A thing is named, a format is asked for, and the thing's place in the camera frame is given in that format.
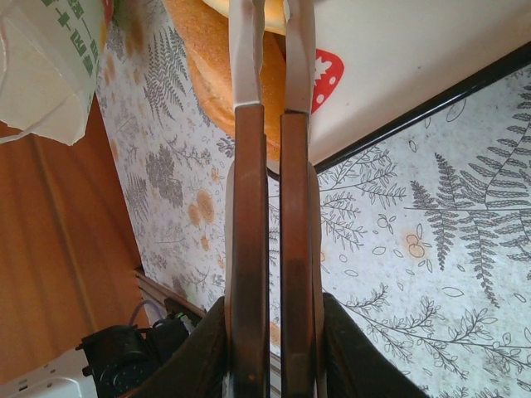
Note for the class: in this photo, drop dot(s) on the long golden fake bread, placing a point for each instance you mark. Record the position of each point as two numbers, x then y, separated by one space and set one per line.
207 83

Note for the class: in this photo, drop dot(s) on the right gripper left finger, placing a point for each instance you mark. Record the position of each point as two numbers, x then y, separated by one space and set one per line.
249 228

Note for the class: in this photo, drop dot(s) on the strawberry print tray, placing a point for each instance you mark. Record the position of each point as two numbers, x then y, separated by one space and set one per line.
415 62

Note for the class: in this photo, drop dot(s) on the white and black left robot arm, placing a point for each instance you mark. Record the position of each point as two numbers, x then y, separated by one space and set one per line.
41 377

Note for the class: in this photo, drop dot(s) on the floral print tablecloth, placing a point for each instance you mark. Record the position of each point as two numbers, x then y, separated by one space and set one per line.
415 269

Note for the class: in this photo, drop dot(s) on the wide aluminium base rail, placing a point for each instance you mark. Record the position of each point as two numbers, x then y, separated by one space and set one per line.
153 286

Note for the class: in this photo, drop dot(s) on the white paper bag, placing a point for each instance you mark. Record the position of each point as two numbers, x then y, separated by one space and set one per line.
41 83

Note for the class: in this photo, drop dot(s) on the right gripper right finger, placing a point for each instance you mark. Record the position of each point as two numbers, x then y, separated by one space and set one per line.
296 228

